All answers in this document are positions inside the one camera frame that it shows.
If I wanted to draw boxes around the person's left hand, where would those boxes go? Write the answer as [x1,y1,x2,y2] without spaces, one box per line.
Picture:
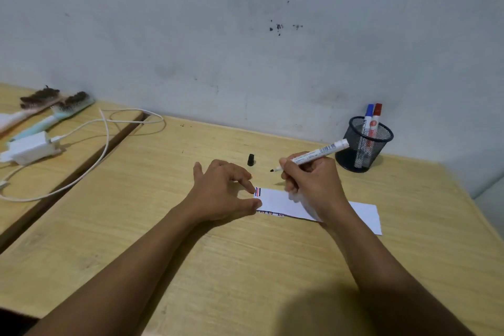
[182,159,263,224]

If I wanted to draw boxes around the person's right hand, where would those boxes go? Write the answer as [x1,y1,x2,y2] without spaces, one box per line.
[279,152,349,224]

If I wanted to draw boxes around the white envelope with striped edge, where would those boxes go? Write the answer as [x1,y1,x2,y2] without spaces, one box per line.
[254,187,383,236]

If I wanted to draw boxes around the white black-tipped marker pen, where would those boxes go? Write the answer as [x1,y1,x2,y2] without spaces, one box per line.
[270,139,350,173]

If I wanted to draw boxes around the person's left forearm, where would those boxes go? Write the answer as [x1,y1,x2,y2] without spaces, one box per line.
[24,206,206,336]

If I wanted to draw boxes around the person's right forearm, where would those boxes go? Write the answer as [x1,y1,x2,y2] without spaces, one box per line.
[321,201,478,336]

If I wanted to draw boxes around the black mesh pen holder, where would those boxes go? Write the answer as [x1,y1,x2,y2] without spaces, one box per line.
[335,116,394,173]

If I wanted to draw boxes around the blue-capped marker pen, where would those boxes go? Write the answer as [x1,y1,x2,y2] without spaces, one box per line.
[354,103,375,169]

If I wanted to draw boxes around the red-capped marker pen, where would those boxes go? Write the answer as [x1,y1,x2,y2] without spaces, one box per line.
[360,103,383,169]

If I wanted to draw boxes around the white charger adapter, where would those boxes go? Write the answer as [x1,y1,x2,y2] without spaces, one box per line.
[0,131,63,166]

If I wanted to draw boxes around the white charger cable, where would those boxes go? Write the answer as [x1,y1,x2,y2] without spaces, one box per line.
[0,108,165,203]

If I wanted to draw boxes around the teal-handled hair brush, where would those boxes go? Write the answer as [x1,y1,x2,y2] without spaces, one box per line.
[10,91,96,142]

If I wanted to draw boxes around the pink-handled hair brush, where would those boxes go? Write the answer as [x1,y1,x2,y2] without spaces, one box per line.
[0,85,62,134]

